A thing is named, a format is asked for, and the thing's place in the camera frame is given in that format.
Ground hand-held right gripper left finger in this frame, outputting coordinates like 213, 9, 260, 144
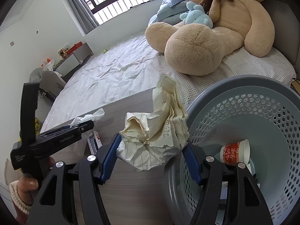
29, 133, 122, 225

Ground grey clothes on chair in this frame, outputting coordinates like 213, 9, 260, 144
29, 67, 47, 83

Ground large beige teddy bear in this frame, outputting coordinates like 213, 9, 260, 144
145, 0, 275, 77

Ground barred window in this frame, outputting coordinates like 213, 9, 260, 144
67, 0, 164, 26

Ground light blue plush toy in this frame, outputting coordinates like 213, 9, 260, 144
180, 1, 214, 29

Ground brown moose plush toy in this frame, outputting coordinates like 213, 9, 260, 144
199, 0, 234, 21

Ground person's left hand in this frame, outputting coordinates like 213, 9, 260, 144
18, 156, 57, 202

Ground grey perforated plastic basket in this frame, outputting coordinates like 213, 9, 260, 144
163, 74, 300, 225

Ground cream paper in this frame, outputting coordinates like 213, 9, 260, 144
116, 73, 190, 172

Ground white plastic bag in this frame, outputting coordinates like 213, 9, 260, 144
42, 60, 55, 72

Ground red paper cup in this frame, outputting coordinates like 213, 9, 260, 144
220, 139, 251, 165

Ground grey curtain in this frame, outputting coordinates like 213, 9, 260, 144
58, 0, 100, 34

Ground colourful figurine picture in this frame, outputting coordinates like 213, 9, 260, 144
58, 44, 71, 59

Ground white twisted tissue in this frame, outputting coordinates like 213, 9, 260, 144
70, 108, 105, 126

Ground grey bedside cabinet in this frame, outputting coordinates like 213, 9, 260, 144
53, 42, 94, 78

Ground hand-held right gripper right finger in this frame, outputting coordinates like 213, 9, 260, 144
182, 141, 275, 225

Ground grey chair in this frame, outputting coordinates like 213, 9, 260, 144
40, 70, 67, 99

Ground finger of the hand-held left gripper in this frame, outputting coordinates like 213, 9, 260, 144
39, 125, 72, 138
70, 120, 94, 133

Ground red box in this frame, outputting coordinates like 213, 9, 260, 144
68, 41, 83, 52

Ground blue pillows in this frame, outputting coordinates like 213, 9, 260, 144
148, 5, 188, 26

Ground bed with checked sheet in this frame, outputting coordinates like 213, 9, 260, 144
40, 30, 297, 134

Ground small blue patterned box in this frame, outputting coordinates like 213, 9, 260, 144
87, 131, 104, 155

